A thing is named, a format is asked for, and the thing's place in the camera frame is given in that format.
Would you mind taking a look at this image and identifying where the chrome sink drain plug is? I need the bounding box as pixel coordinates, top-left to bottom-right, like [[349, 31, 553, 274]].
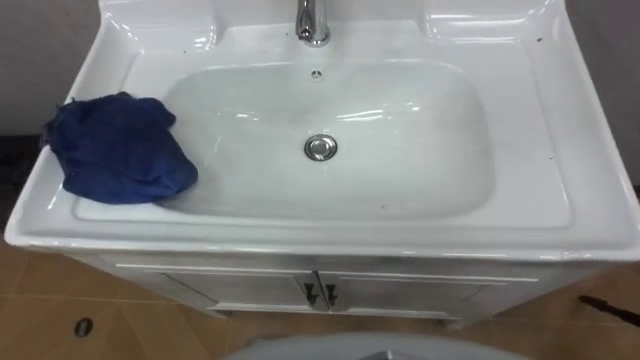
[[303, 133, 339, 163]]

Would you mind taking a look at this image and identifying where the white vanity cabinet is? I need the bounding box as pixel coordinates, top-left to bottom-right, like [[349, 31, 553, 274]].
[[64, 252, 609, 331]]

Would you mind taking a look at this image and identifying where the chrome faucet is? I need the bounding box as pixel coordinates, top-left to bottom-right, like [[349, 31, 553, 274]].
[[295, 0, 332, 48]]

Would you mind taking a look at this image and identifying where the robot body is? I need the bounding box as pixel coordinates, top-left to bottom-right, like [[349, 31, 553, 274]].
[[222, 333, 534, 360]]

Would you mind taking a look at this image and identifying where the dark blue cloth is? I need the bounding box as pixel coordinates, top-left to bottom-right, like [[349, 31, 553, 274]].
[[42, 91, 200, 206]]

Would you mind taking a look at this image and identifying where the white ceramic washbasin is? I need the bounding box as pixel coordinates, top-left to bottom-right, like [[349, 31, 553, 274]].
[[3, 0, 640, 263]]

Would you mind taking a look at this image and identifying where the round metal floor drain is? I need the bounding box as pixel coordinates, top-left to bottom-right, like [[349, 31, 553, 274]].
[[73, 317, 95, 339]]

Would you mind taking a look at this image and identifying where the black cable on floor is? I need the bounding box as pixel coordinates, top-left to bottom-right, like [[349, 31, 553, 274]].
[[578, 294, 640, 329]]

